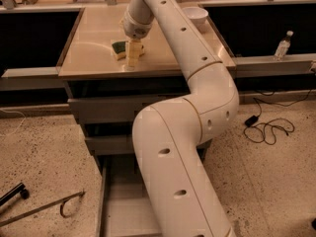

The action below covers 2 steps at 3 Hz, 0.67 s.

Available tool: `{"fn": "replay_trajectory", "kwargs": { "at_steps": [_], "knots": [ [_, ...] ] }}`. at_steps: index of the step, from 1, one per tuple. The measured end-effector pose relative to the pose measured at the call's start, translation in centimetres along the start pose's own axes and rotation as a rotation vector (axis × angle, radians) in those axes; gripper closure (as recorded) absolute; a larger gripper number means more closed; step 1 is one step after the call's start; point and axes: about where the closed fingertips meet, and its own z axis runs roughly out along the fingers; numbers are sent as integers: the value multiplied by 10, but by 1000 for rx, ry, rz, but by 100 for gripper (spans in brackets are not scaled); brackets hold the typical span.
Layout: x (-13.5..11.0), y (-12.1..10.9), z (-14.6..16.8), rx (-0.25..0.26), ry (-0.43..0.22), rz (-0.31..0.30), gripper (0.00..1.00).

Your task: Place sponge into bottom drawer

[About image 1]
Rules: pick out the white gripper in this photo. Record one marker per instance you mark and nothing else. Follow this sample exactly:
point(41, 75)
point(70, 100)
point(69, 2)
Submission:
point(135, 29)

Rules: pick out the green and yellow sponge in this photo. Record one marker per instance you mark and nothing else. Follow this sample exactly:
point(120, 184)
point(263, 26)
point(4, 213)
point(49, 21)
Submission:
point(118, 49)

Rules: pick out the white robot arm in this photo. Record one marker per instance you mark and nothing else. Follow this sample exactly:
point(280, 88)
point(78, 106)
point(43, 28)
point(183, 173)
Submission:
point(166, 134)

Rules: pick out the grey drawer cabinet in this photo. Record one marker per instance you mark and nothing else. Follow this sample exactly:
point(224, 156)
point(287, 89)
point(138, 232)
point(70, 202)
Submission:
point(91, 71)

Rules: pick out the top drawer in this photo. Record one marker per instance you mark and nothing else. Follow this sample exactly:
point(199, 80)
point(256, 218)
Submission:
point(110, 109)

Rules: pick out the middle drawer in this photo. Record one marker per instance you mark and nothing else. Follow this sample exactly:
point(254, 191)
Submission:
point(110, 145)

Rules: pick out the open bottom drawer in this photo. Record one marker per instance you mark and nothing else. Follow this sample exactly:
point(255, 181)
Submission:
point(125, 208)

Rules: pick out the white bowl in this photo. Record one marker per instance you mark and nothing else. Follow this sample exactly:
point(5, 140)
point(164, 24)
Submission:
point(197, 15)

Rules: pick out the clear plastic water bottle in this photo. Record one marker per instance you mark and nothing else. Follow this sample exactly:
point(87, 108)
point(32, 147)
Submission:
point(283, 46)

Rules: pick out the metal bar with hook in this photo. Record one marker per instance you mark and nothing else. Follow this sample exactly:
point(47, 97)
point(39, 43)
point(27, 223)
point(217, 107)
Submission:
point(60, 202)

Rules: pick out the black chair caster leg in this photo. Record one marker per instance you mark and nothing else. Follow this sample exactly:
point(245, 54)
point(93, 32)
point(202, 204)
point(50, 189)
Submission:
point(20, 189)

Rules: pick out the grey rail left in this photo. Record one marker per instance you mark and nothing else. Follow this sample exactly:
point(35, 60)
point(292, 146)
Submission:
point(39, 78)

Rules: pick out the grey rail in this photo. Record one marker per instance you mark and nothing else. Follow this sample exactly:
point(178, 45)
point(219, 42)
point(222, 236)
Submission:
point(39, 78)
point(262, 66)

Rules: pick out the grey rail right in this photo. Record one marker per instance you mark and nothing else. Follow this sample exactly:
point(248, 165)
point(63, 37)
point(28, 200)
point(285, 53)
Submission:
point(262, 66)

